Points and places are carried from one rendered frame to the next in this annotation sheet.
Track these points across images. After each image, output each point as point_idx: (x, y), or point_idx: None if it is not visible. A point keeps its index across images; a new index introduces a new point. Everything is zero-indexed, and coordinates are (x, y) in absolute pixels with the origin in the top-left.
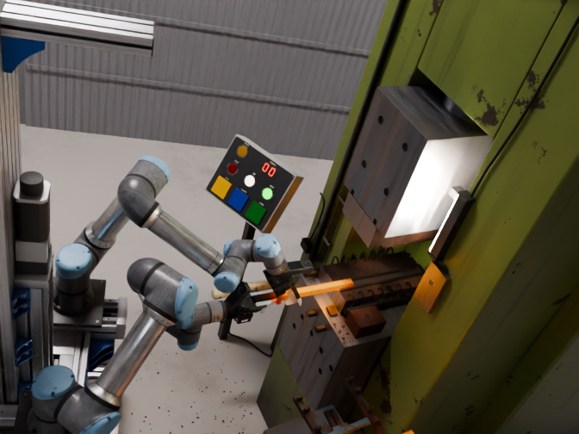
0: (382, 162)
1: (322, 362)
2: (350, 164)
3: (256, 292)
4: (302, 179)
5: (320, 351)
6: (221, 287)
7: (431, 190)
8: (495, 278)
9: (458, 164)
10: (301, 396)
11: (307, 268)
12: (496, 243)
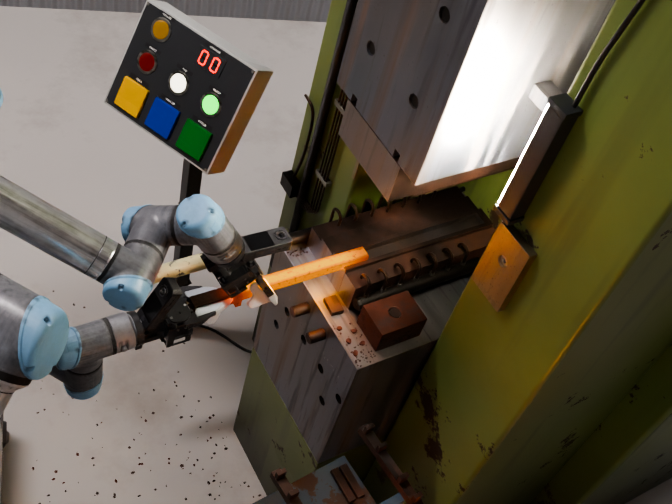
0: (402, 44)
1: (324, 388)
2: (346, 48)
3: (196, 289)
4: (271, 75)
5: (320, 370)
6: (118, 301)
7: (497, 94)
8: (622, 259)
9: (548, 40)
10: (282, 471)
11: (280, 244)
12: (624, 195)
